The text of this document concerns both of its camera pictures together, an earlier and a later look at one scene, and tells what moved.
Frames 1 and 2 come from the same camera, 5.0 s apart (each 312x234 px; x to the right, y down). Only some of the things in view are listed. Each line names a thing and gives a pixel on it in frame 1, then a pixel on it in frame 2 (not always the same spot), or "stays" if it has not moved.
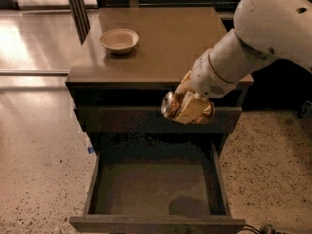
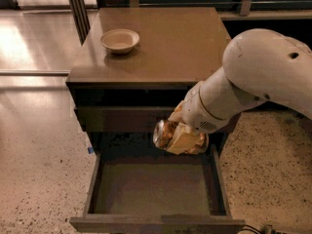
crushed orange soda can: x=172 y=102 to x=163 y=133
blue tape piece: x=90 y=150 stays
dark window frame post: x=78 y=11 stays
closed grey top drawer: x=152 y=119 stays
